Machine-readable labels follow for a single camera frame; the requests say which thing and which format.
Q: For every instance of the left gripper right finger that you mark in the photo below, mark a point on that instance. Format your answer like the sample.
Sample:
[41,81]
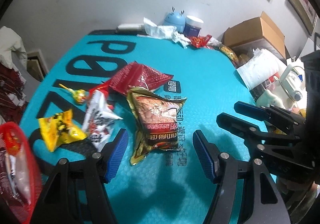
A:
[207,154]

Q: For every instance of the yellow snack packet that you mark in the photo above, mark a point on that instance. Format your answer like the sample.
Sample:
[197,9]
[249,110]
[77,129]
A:
[59,129]

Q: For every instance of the small red cartoon packet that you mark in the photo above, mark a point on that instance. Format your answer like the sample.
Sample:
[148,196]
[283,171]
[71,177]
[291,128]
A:
[103,88]

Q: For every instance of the clear plastic candy bag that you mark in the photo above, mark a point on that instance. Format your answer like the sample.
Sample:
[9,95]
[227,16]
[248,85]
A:
[20,176]

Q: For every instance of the white quilted jacket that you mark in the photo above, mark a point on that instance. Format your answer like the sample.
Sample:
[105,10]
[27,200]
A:
[11,41]

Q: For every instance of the cardboard box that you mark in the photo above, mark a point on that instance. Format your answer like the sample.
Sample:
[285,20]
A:
[256,33]

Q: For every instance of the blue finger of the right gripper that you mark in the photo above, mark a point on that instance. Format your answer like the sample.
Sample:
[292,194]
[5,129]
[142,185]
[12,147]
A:
[286,121]
[250,133]

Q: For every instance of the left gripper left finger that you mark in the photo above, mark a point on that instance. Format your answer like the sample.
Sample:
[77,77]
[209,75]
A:
[114,152]

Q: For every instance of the yellow snack bag at edge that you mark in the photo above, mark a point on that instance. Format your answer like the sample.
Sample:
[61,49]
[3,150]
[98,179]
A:
[229,53]

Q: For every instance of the small red snack packet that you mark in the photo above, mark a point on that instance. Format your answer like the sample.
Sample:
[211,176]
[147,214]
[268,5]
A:
[12,143]

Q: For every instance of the large red snack bag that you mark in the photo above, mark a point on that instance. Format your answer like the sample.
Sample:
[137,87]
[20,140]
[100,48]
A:
[137,75]

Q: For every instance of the red plaid scarf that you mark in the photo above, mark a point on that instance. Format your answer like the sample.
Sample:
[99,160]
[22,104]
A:
[13,99]

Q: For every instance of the red candy wrapper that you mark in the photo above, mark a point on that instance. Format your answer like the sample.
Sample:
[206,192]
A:
[200,41]

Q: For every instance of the gold cereal snack bag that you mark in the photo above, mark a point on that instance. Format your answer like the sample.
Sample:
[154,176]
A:
[156,121]

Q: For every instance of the crumpled white tissue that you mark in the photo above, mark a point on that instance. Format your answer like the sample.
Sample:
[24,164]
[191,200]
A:
[168,32]

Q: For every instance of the white plush toy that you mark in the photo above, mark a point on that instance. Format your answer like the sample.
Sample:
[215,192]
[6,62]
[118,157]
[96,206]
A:
[268,98]

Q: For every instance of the red mesh basket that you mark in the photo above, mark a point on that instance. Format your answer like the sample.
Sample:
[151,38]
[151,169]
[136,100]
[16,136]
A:
[19,211]

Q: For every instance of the blue deer humidifier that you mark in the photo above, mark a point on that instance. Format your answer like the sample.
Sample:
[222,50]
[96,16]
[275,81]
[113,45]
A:
[176,19]

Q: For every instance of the picture frame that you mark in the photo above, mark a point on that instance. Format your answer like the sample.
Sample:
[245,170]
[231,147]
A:
[306,13]

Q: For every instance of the dark blue white-lid jar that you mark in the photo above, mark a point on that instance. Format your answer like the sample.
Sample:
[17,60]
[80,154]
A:
[193,26]

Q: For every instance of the white remote control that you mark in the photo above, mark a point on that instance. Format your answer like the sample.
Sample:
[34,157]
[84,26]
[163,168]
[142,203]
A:
[130,27]

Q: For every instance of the white black snack packet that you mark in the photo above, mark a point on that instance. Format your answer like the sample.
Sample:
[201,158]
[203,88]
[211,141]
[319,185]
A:
[99,120]

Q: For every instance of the yellow lollipop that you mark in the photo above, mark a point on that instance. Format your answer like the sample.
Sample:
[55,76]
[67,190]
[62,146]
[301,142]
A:
[80,95]

